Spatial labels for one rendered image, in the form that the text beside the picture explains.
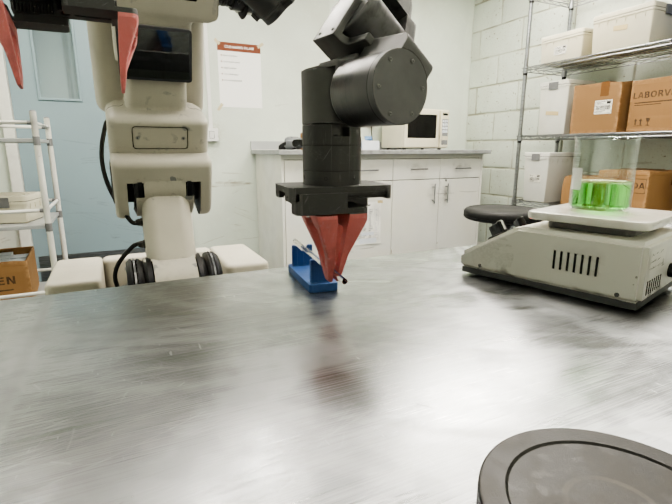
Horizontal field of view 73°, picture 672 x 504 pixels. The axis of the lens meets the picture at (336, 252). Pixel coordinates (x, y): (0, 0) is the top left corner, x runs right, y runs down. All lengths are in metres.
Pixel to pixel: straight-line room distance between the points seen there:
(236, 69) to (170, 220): 2.39
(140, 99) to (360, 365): 0.93
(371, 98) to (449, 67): 3.94
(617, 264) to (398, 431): 0.31
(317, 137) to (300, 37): 3.21
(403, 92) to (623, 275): 0.28
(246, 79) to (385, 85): 3.09
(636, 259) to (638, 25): 2.58
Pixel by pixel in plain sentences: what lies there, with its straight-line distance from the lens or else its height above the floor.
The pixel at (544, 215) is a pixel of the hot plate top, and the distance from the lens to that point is 0.54.
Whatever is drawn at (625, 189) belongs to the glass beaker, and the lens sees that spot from 0.56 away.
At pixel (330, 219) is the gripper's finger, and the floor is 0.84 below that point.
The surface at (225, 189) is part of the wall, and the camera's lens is 3.38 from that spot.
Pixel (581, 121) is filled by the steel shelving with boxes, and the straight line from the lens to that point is 3.13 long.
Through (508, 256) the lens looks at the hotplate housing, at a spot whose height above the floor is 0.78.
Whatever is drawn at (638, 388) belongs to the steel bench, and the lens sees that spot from 0.37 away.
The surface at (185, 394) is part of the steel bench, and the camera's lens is 0.32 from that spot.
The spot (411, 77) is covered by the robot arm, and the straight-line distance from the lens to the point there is 0.39.
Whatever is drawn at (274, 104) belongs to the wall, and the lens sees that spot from 3.49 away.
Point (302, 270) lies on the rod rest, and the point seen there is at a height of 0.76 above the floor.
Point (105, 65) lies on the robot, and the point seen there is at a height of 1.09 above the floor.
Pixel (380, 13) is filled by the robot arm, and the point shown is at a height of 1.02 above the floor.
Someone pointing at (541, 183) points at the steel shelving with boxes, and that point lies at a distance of 3.25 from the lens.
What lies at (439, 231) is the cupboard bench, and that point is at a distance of 3.54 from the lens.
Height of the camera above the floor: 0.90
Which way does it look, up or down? 13 degrees down
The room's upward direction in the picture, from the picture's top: straight up
